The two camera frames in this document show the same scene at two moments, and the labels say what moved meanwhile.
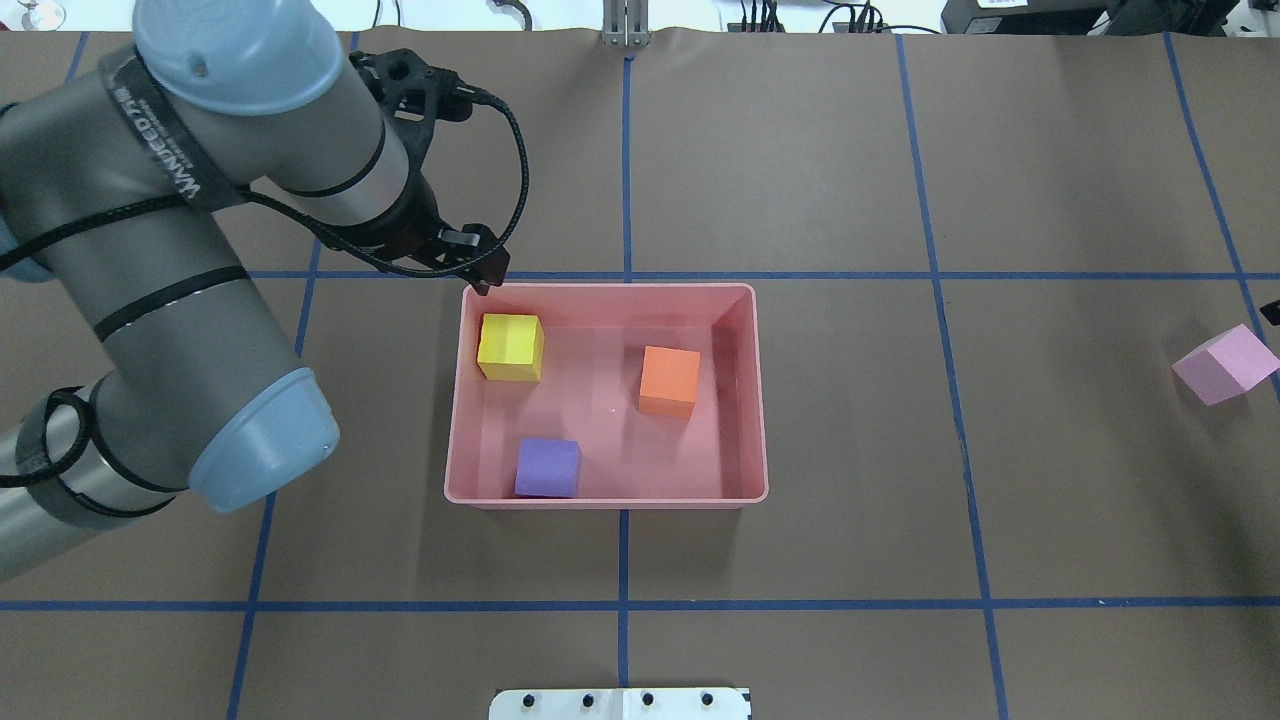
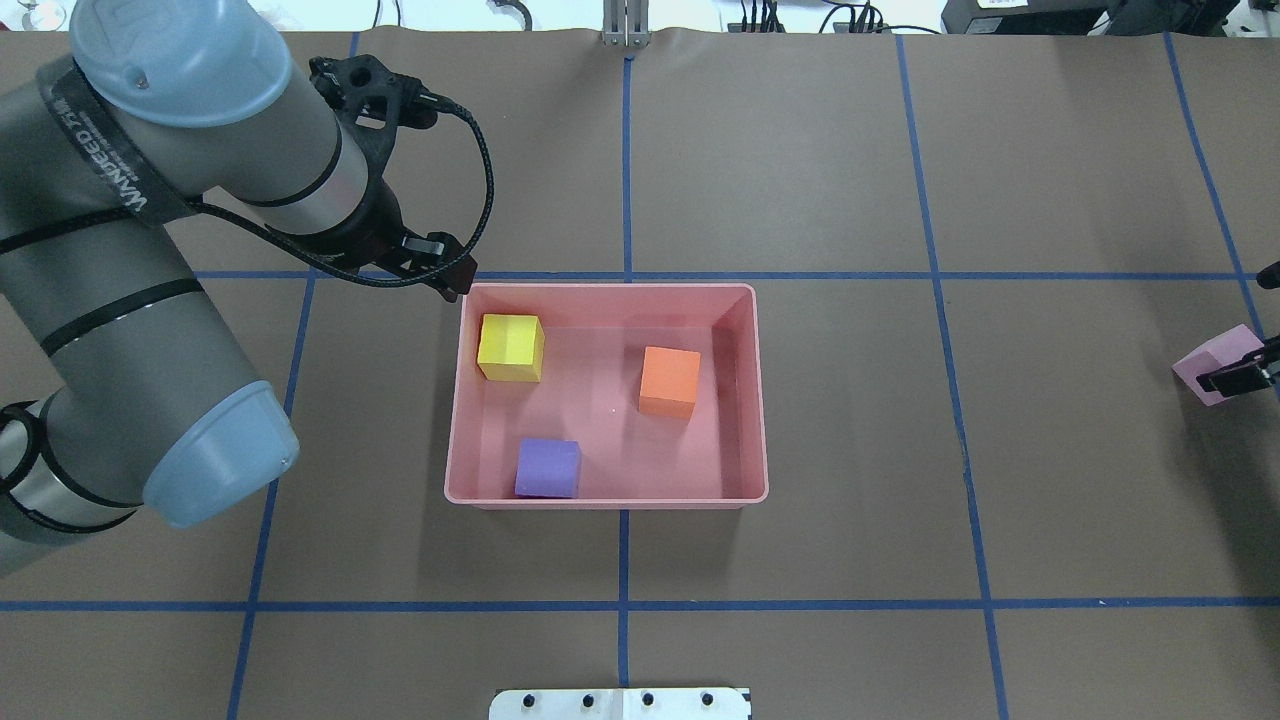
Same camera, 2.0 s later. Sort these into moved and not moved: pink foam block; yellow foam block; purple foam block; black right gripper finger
Moved: black right gripper finger
Not moved: pink foam block; purple foam block; yellow foam block
